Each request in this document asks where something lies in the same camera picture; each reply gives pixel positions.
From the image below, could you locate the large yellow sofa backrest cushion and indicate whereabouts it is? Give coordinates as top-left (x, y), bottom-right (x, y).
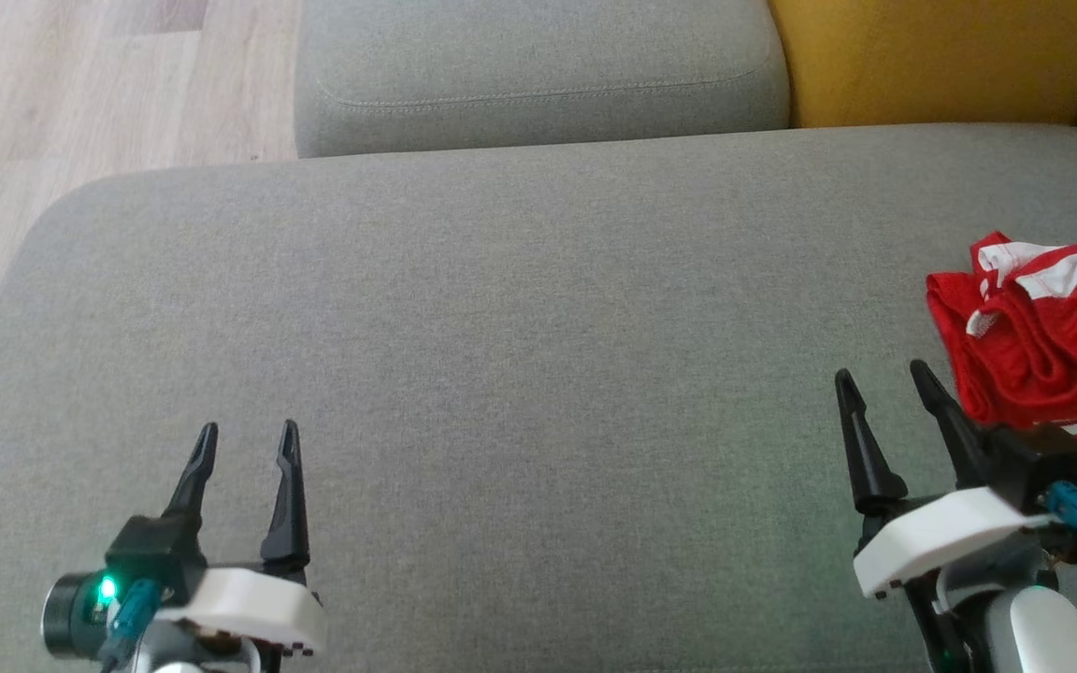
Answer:
top-left (768, 0), bottom-right (1077, 129)

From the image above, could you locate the red shorts wide white stripe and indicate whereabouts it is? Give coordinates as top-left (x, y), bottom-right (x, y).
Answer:
top-left (926, 227), bottom-right (1077, 426)

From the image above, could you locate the grey sofa back cushion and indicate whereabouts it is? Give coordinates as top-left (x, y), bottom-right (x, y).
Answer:
top-left (294, 0), bottom-right (792, 160)

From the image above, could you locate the large grey sofa chaise cushion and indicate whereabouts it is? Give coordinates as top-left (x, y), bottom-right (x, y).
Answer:
top-left (0, 124), bottom-right (1077, 673)

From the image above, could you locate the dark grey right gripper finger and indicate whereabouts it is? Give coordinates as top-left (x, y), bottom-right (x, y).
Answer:
top-left (835, 368), bottom-right (909, 515)
top-left (910, 359), bottom-right (998, 492)

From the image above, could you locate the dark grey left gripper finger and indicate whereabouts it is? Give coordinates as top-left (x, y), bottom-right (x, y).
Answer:
top-left (163, 422), bottom-right (220, 524)
top-left (260, 419), bottom-right (311, 573)

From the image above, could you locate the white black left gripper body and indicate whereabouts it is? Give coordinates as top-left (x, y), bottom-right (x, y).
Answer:
top-left (41, 566), bottom-right (326, 660)

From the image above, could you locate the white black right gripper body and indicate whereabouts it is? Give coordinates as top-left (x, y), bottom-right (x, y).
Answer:
top-left (854, 486), bottom-right (1063, 673)

